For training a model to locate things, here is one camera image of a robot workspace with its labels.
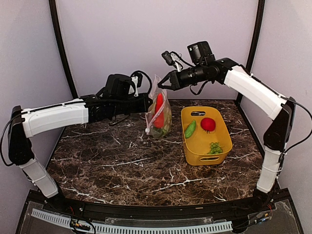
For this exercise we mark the white slotted cable duct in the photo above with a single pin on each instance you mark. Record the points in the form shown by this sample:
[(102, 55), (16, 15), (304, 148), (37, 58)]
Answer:
[(136, 226)]

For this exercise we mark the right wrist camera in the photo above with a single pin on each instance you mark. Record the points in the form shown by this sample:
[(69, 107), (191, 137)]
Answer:
[(173, 59)]

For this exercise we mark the clear zip top bag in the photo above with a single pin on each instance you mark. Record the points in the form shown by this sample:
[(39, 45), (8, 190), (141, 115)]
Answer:
[(159, 97)]

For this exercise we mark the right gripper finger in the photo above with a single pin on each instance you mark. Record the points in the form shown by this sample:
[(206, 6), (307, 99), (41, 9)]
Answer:
[(168, 87), (165, 81)]

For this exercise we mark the green toy grapes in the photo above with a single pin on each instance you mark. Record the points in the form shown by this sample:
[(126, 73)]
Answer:
[(215, 148)]

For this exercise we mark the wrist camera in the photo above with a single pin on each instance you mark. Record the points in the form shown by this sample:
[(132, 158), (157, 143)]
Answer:
[(173, 59), (135, 83)]

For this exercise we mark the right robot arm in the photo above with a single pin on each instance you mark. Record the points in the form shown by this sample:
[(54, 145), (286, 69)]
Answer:
[(279, 109)]

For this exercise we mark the red toy tomato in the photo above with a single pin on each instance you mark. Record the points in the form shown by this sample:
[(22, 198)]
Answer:
[(208, 124)]

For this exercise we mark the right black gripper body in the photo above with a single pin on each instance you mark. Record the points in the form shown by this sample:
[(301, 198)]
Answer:
[(177, 85)]

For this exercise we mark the right black frame post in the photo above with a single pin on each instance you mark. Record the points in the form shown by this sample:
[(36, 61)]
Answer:
[(256, 34)]

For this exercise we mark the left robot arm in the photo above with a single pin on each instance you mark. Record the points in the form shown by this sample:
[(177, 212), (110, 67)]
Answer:
[(120, 96)]

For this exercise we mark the green toy cucumber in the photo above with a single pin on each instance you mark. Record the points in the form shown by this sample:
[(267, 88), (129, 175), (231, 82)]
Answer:
[(190, 129)]

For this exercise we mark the left black frame post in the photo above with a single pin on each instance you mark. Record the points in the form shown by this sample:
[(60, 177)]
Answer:
[(61, 48)]

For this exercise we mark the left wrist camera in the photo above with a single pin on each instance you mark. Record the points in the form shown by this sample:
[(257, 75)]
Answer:
[(135, 83)]

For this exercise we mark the black front rail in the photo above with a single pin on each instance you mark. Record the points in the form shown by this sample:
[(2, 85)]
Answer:
[(237, 211)]

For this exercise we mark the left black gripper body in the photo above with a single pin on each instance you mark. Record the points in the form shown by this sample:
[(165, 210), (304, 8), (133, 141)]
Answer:
[(123, 106)]

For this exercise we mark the black frame post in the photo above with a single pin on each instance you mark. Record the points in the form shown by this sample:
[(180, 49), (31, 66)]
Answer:
[(61, 48), (256, 34)]

